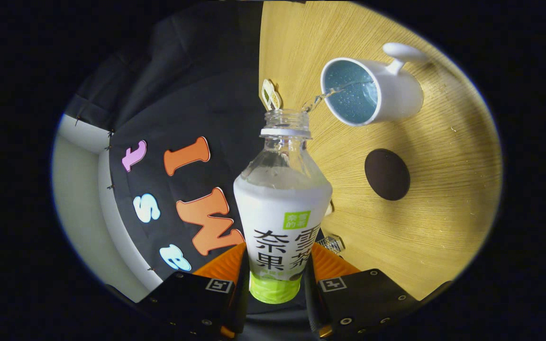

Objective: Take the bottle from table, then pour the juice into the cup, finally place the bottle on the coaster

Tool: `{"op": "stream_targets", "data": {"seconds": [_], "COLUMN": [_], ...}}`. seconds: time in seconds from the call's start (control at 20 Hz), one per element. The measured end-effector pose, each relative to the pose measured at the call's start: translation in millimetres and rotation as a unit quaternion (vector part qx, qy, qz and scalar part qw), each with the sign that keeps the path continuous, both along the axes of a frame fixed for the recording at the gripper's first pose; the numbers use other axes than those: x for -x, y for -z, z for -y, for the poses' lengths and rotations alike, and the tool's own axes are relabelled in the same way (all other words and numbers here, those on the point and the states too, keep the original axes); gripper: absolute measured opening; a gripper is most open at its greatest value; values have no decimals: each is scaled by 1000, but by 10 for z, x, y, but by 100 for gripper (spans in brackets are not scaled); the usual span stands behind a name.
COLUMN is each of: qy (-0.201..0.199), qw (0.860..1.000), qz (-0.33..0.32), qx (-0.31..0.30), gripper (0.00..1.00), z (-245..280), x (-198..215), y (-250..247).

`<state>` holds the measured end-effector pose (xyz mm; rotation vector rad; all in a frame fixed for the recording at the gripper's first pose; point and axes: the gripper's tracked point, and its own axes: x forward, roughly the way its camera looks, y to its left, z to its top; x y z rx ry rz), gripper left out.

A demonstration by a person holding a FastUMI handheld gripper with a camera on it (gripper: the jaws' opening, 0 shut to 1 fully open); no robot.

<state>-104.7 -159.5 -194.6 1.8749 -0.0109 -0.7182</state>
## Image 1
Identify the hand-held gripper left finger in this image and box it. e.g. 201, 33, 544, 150
136, 242, 251, 340

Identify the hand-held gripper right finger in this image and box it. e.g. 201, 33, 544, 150
304, 242, 420, 339

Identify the dark round coaster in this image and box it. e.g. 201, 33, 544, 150
364, 149, 411, 201

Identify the white cup blue inside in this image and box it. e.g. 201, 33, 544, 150
320, 43, 430, 127

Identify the clear juice bottle white label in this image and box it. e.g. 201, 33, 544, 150
233, 109, 333, 305

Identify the white divided dish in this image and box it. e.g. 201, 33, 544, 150
261, 79, 282, 110

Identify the black backdrop cloth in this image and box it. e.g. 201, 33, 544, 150
64, 0, 321, 330

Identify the wooden table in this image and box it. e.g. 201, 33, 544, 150
259, 0, 503, 301

